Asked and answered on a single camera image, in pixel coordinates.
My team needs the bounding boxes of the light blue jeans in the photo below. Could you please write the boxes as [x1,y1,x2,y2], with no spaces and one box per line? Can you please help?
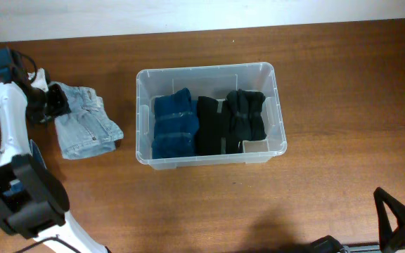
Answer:
[54,82,124,160]

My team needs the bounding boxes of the black garment taped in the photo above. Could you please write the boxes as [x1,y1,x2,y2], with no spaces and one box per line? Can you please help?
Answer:
[195,96,243,156]

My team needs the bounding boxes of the dark navy garment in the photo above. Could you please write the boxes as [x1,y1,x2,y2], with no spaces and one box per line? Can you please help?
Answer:
[226,89,266,141]

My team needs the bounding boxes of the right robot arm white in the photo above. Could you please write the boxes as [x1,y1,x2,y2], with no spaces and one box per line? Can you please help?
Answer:
[309,187,405,253]

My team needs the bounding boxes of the dark blue folded garment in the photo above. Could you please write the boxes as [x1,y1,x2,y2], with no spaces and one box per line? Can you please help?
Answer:
[152,88,200,159]

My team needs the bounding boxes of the clear plastic storage bin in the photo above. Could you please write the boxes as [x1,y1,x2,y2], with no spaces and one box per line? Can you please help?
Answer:
[136,62,288,170]

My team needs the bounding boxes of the left gripper white camera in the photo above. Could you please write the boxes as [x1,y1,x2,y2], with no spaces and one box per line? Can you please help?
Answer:
[28,68,49,93]

